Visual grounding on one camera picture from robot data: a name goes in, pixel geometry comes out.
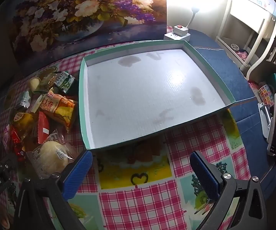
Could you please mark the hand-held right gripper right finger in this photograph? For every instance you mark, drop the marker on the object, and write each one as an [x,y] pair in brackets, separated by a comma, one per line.
[205,177]

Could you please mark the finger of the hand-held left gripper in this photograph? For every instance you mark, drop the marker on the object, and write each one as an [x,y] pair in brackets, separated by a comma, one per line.
[5,164]

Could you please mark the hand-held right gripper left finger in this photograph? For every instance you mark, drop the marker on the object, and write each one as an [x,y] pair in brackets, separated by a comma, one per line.
[78,172]

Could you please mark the shiny red snack packet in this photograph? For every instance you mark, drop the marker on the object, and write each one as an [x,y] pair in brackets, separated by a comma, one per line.
[14,136]

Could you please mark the clear packet with pale bun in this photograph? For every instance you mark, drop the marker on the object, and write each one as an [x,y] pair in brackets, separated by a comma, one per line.
[49,151]

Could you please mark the golden bread packet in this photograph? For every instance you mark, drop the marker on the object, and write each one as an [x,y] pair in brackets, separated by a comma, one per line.
[24,122]

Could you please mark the red packet with white label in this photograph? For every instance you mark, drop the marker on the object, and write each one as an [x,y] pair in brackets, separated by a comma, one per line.
[43,129]

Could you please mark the white packet with orange print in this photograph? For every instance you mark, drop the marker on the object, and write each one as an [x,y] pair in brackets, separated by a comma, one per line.
[36,104]

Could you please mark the small silver green packet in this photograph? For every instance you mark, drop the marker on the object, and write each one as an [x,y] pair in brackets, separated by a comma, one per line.
[25,99]

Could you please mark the orange snack packet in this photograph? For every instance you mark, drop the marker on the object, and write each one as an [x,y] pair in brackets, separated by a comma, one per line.
[56,107]

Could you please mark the dark green snack packet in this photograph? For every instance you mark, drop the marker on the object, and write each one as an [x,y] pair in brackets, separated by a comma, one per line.
[65,81]

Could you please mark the teal rimmed white tray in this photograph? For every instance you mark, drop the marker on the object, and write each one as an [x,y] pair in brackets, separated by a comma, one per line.
[147,88]

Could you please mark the pink checkered tablecloth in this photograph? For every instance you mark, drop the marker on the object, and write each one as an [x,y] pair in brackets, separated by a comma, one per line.
[138,206]

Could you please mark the colourful checkered tape roll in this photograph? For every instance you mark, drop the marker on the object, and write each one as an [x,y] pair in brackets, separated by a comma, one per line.
[266,93]

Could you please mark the pink floral item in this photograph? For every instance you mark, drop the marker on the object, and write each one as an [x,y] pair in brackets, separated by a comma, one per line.
[243,54]

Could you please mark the white toy wheel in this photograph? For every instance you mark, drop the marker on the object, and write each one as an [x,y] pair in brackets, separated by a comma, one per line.
[235,46]

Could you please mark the white power strip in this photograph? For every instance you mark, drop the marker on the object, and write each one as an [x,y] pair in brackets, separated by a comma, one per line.
[176,37]

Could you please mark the flower bouquet painting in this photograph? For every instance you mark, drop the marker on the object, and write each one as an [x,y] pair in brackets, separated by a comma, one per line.
[80,16]

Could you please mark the white gooseneck lamp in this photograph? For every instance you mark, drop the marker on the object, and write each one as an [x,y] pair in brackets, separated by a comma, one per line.
[191,20]

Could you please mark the white plug adapter red switch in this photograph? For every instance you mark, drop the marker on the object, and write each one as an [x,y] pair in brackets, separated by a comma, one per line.
[179,30]

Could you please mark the white wooden furniture frame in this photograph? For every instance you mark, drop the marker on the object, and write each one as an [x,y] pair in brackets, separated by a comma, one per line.
[225,16]

